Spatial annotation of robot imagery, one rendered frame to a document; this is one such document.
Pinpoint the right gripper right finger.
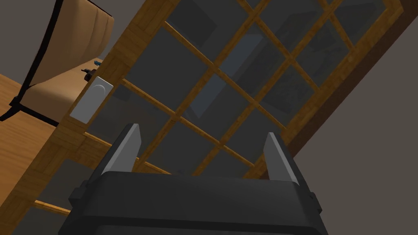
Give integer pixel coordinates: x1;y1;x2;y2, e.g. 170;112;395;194
263;132;310;190

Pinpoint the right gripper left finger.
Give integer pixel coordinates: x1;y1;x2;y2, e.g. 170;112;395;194
87;123;142;185

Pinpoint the wooden glass-paned door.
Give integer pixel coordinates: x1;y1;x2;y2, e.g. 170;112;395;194
0;0;405;235

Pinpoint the tan sofa with black frame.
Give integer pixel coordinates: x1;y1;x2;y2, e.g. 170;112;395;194
0;0;115;127

